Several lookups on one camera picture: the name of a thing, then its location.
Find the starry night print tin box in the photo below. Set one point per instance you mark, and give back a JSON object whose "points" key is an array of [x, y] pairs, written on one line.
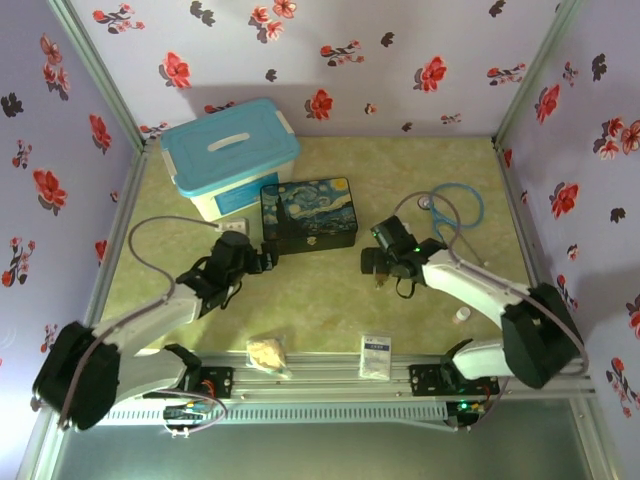
{"points": [[307, 207]]}

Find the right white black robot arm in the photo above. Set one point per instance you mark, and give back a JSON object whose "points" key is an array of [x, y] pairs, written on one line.
{"points": [[475, 285]]}

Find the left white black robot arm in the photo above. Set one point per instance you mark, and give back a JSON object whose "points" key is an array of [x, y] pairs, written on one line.
{"points": [[150, 316]]}

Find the white sealed packet blue label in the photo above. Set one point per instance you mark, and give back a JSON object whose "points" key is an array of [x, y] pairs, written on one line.
{"points": [[375, 356]]}

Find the small white pink bottle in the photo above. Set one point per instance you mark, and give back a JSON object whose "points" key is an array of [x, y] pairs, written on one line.
{"points": [[462, 315]]}

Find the crumpled beige packet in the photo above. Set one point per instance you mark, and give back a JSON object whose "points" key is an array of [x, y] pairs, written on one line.
{"points": [[266, 352]]}

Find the blue stethoscope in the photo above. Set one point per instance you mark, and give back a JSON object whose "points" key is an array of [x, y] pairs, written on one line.
{"points": [[480, 200]]}

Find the blue lidded plastic storage box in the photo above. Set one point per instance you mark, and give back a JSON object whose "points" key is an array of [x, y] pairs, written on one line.
{"points": [[225, 150]]}

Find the right base circuit board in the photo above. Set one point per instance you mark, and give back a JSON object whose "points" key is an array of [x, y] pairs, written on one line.
{"points": [[467, 407]]}

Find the base circuit board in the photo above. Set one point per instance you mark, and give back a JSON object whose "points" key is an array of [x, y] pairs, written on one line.
{"points": [[184, 413], [467, 407]]}

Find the left base circuit board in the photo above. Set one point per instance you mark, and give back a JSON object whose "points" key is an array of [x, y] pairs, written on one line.
{"points": [[184, 413]]}

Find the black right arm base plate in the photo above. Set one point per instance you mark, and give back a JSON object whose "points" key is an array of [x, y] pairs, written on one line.
{"points": [[427, 380]]}

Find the aluminium front rail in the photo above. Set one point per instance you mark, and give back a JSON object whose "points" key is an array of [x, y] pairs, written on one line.
{"points": [[320, 372]]}

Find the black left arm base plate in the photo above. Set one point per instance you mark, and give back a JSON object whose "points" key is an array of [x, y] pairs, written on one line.
{"points": [[220, 384]]}

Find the aluminium frame post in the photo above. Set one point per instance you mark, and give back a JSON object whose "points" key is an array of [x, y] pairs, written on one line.
{"points": [[537, 70], [95, 72]]}

